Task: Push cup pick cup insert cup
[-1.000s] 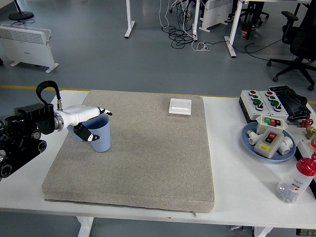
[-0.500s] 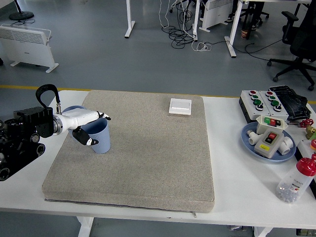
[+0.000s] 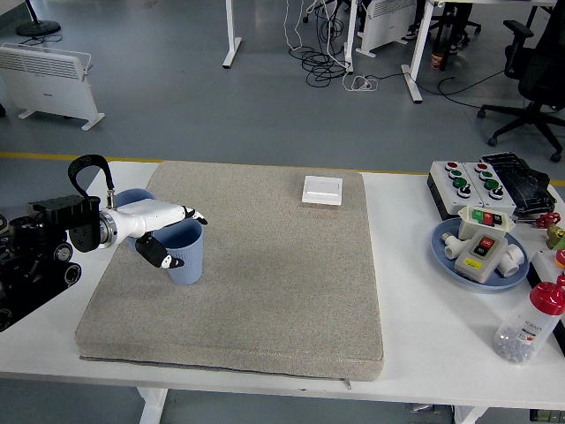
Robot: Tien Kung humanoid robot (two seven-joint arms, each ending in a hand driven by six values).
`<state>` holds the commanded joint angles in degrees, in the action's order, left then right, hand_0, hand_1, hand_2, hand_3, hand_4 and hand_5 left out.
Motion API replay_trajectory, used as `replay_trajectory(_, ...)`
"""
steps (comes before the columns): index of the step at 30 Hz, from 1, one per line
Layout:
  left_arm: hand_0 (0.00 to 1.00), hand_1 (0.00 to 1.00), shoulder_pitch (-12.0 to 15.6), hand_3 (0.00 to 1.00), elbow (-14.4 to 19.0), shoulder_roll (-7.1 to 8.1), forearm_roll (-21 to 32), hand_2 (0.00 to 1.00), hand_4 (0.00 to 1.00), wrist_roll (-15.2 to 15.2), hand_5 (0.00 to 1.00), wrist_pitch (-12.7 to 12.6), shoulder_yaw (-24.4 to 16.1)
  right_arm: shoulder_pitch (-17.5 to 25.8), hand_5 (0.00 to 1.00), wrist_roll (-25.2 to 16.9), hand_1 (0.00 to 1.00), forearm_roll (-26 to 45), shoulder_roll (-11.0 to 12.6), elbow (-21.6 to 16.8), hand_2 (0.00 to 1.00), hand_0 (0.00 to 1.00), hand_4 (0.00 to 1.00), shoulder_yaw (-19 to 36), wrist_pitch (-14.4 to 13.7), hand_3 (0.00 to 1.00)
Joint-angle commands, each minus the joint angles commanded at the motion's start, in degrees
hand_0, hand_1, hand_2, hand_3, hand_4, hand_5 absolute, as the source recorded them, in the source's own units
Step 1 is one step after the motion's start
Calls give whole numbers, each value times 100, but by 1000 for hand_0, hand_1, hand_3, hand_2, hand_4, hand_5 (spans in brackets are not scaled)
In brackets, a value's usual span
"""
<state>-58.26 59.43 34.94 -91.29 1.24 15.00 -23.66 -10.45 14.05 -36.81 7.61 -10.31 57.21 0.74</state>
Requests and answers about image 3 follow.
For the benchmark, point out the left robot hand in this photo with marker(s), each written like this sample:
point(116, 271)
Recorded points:
point(150, 216)

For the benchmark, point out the blue ribbed cup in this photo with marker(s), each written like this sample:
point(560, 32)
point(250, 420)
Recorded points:
point(132, 196)
point(190, 260)

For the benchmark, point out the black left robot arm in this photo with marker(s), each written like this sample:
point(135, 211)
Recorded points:
point(35, 265)

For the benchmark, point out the grey-brown mat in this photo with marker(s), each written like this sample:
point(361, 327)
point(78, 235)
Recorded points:
point(265, 287)

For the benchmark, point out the white panel heater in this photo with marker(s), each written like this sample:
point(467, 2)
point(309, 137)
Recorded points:
point(44, 84)
point(388, 26)

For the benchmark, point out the white table leg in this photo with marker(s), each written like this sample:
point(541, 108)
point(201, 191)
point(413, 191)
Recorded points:
point(470, 415)
point(152, 404)

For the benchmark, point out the white desk leg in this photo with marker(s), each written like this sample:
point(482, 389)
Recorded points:
point(417, 53)
point(351, 40)
point(231, 35)

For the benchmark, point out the black fan stand base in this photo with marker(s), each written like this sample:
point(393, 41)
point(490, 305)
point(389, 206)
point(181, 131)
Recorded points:
point(39, 28)

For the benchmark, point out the blue plate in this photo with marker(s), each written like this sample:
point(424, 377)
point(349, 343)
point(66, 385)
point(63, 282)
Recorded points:
point(439, 255)

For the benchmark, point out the grey four-button control box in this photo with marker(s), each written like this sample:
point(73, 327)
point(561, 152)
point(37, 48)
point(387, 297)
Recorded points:
point(482, 190)
point(443, 191)

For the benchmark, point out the white pipe fitting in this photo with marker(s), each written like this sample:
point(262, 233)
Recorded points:
point(452, 252)
point(514, 260)

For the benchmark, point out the black white shoe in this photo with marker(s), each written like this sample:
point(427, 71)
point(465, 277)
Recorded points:
point(412, 32)
point(459, 45)

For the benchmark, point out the clear bottle red cap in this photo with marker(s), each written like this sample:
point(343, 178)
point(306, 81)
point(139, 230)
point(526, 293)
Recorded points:
point(525, 331)

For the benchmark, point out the white emergency stop box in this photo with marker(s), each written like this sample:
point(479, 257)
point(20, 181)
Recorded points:
point(545, 261)

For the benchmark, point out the brass valve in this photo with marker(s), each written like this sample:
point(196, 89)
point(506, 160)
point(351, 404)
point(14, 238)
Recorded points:
point(556, 237)

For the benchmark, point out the black office chair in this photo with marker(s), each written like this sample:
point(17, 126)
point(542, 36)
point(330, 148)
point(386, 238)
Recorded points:
point(538, 84)

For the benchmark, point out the green box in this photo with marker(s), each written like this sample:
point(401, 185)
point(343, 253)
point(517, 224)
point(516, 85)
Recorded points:
point(547, 417)

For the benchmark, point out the white wall switch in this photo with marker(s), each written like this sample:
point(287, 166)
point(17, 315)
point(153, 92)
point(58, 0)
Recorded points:
point(322, 191)

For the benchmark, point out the white three-button switch box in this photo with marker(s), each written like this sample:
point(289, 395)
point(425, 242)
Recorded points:
point(470, 229)

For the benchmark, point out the grey two-button switch box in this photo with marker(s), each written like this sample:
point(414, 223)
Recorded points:
point(479, 265)

